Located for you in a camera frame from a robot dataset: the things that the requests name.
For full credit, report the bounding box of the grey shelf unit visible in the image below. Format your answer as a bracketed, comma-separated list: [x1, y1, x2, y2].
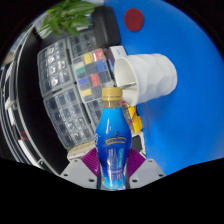
[0, 33, 68, 172]

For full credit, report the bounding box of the flat round red coaster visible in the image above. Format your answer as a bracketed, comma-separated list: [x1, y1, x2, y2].
[123, 8, 145, 33]

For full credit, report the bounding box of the black rectangular device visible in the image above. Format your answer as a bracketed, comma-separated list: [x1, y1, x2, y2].
[131, 133, 147, 158]

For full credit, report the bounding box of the white ribbed cup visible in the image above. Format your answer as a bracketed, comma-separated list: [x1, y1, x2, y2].
[113, 53, 178, 107]

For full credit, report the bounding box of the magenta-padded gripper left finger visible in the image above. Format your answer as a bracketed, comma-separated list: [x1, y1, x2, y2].
[59, 147, 101, 190]

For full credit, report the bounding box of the black box with white label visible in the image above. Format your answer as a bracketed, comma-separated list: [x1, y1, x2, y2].
[104, 45, 128, 73]

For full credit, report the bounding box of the black flat case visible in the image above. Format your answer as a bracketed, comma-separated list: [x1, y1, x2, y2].
[93, 5, 123, 50]

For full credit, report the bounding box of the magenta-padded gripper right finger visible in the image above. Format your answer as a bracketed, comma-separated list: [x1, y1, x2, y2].
[125, 147, 166, 190]

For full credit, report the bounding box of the blue drink bottle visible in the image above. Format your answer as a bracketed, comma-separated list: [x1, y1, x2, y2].
[94, 87, 133, 191]

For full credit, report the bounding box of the white perforated tray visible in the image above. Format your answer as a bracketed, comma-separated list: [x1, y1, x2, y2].
[66, 139, 98, 161]

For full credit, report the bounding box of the yellow multimeter with leads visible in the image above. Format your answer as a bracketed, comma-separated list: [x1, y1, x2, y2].
[122, 102, 144, 136]

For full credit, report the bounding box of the metal stirring rod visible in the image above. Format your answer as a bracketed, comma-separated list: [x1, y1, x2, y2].
[119, 81, 138, 90]

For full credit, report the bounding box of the green potted plant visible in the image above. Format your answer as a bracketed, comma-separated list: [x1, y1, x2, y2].
[35, 0, 102, 40]

